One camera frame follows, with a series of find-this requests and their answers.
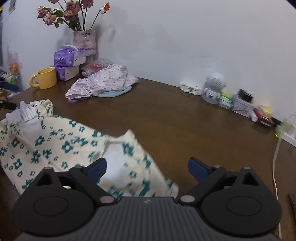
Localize purple tissue box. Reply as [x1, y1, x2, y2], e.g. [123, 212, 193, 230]
[52, 65, 79, 81]
[54, 45, 87, 67]

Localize green white small packs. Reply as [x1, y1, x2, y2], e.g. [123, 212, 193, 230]
[218, 92, 232, 109]

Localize grey tin box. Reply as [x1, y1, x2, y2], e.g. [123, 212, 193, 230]
[231, 94, 254, 118]

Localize purple wrapped vase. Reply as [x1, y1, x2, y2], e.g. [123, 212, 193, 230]
[73, 30, 97, 56]

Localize lower purple tissue box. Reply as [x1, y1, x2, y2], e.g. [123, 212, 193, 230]
[52, 65, 79, 81]

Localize pink floral folded clothes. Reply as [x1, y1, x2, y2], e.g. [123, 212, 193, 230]
[65, 64, 139, 100]

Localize white small tube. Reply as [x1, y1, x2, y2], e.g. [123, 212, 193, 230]
[249, 109, 258, 123]

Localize small black box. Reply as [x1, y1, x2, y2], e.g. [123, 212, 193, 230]
[238, 89, 253, 103]

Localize white letter block ornament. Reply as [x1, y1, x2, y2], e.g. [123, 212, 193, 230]
[179, 82, 204, 96]

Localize light blue folded cloth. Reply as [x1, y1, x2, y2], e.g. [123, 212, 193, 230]
[97, 86, 132, 98]

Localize green translucent charger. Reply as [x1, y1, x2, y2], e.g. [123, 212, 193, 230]
[275, 118, 295, 138]

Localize yellow ceramic mug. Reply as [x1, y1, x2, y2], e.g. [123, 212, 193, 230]
[29, 67, 57, 89]

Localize cream teal flower garment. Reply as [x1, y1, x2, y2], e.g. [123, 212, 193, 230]
[1, 100, 179, 198]

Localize dried rose bouquet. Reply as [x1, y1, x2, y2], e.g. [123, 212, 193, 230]
[36, 0, 111, 32]

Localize white astronaut robot figurine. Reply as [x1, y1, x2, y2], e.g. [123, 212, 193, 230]
[202, 72, 226, 105]

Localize upper purple tissue box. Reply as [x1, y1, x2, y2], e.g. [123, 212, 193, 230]
[54, 45, 87, 67]

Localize red snack plastic bag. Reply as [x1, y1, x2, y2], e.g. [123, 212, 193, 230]
[81, 58, 113, 77]

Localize dark red label box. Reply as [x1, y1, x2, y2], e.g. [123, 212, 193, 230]
[257, 114, 274, 128]

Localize white charging cable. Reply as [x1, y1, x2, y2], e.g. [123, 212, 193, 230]
[272, 138, 283, 239]

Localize white power strip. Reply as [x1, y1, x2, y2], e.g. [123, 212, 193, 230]
[278, 131, 296, 147]

